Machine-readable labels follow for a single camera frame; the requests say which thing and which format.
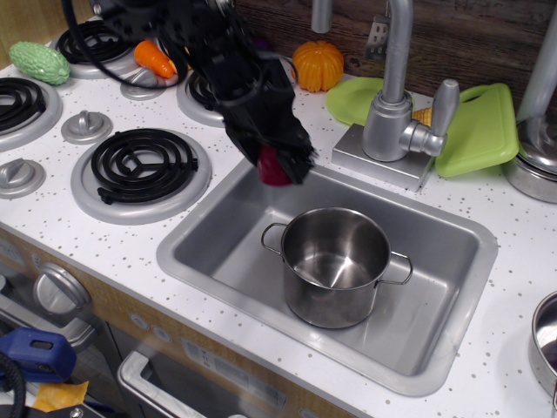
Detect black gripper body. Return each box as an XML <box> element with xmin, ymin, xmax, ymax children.
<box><xmin>217</xmin><ymin>56</ymin><xmax>312</xmax><ymax>152</ymax></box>

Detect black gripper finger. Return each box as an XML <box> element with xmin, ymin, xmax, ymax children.
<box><xmin>225</xmin><ymin>125</ymin><xmax>261</xmax><ymax>165</ymax></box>
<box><xmin>278</xmin><ymin>145</ymin><xmax>315</xmax><ymax>185</ymax></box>

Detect red toy sweet potato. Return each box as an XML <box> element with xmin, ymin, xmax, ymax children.
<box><xmin>257</xmin><ymin>145</ymin><xmax>291</xmax><ymax>186</ymax></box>

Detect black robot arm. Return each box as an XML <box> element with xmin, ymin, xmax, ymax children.
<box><xmin>91</xmin><ymin>1</ymin><xmax>314</xmax><ymax>185</ymax></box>

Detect stainless steel pot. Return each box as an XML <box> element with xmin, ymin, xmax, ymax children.
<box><xmin>260</xmin><ymin>207</ymin><xmax>413</xmax><ymax>329</ymax></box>

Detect grey sink basin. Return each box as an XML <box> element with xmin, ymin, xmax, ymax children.
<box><xmin>157</xmin><ymin>161</ymin><xmax>498</xmax><ymax>396</ymax></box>

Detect steel pot right back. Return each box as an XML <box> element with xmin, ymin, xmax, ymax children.
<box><xmin>502</xmin><ymin>116</ymin><xmax>556</xmax><ymax>204</ymax></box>

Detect purple toy eggplant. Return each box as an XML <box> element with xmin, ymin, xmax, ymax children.
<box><xmin>254</xmin><ymin>37</ymin><xmax>272</xmax><ymax>53</ymax></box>

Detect back right stove burner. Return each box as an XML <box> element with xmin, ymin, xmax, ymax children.
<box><xmin>176</xmin><ymin>64</ymin><xmax>294</xmax><ymax>128</ymax></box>

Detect orange toy pumpkin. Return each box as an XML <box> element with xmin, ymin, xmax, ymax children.
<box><xmin>292</xmin><ymin>40</ymin><xmax>345</xmax><ymax>92</ymax></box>

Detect light green plate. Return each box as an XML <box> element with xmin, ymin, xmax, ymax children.
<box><xmin>325</xmin><ymin>77</ymin><xmax>416</xmax><ymax>128</ymax></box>

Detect silver faucet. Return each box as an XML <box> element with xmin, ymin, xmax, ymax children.
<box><xmin>332</xmin><ymin>0</ymin><xmax>460</xmax><ymax>192</ymax></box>

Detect grey pipe top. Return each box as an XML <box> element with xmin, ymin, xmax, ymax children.
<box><xmin>311</xmin><ymin>0</ymin><xmax>333</xmax><ymax>34</ymax></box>

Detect orange toy carrot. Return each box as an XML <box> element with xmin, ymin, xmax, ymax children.
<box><xmin>133</xmin><ymin>40</ymin><xmax>177</xmax><ymax>78</ymax></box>

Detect silver stove knob back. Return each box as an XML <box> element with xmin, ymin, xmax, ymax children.
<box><xmin>120</xmin><ymin>69</ymin><xmax>166</xmax><ymax>101</ymax></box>

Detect silver stove knob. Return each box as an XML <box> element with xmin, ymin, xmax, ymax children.
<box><xmin>120</xmin><ymin>69</ymin><xmax>166</xmax><ymax>101</ymax></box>
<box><xmin>1</xmin><ymin>158</ymin><xmax>46</xmax><ymax>199</ymax></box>
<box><xmin>61</xmin><ymin>111</ymin><xmax>113</xmax><ymax>145</ymax></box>

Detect front black stove burner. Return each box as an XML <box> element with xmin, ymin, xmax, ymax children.
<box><xmin>70</xmin><ymin>128</ymin><xmax>211</xmax><ymax>226</ymax></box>

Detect black stove burner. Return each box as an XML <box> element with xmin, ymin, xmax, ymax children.
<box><xmin>70</xmin><ymin>128</ymin><xmax>211</xmax><ymax>226</ymax></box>
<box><xmin>1</xmin><ymin>78</ymin><xmax>63</xmax><ymax>152</ymax></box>

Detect silver spatula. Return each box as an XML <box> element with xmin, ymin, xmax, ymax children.
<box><xmin>365</xmin><ymin>16</ymin><xmax>391</xmax><ymax>60</ymax></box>

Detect yellow toy corn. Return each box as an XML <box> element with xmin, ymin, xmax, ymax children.
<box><xmin>413</xmin><ymin>107</ymin><xmax>433</xmax><ymax>127</ymax></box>

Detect back left stove burner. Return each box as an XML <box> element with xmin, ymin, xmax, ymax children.
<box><xmin>49</xmin><ymin>20</ymin><xmax>139</xmax><ymax>79</ymax></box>

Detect silver stove knob middle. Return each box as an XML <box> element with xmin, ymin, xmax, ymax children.
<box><xmin>61</xmin><ymin>111</ymin><xmax>113</xmax><ymax>145</ymax></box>

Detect green cutting board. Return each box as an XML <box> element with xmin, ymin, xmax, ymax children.
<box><xmin>435</xmin><ymin>83</ymin><xmax>519</xmax><ymax>178</ymax></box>

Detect green toy bitter gourd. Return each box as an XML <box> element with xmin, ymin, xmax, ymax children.
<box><xmin>9</xmin><ymin>42</ymin><xmax>70</xmax><ymax>85</ymax></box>

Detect left black stove burner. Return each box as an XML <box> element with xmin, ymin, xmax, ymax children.
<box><xmin>1</xmin><ymin>78</ymin><xmax>63</xmax><ymax>152</ymax></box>

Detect silver stove knob front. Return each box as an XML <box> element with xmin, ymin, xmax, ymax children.
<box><xmin>1</xmin><ymin>158</ymin><xmax>46</xmax><ymax>199</ymax></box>

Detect silver oven dial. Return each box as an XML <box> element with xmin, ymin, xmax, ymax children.
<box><xmin>33</xmin><ymin>262</ymin><xmax>91</xmax><ymax>315</ymax></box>

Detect blue clamp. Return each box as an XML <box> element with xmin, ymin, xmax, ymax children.
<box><xmin>1</xmin><ymin>327</ymin><xmax>77</xmax><ymax>383</ymax></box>

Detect steel bowl right front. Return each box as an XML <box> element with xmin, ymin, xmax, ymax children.
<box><xmin>528</xmin><ymin>292</ymin><xmax>556</xmax><ymax>416</ymax></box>

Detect yellow cloth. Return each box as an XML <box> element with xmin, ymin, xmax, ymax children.
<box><xmin>32</xmin><ymin>381</ymin><xmax>89</xmax><ymax>413</ymax></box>

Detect grey post right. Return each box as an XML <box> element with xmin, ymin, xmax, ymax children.
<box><xmin>516</xmin><ymin>9</ymin><xmax>556</xmax><ymax>123</ymax></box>

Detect silver oven door handle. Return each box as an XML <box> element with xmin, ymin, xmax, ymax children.
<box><xmin>117</xmin><ymin>351</ymin><xmax>204</xmax><ymax>418</ymax></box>

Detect black cable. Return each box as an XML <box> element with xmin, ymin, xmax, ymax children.
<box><xmin>0</xmin><ymin>0</ymin><xmax>184</xmax><ymax>418</ymax></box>

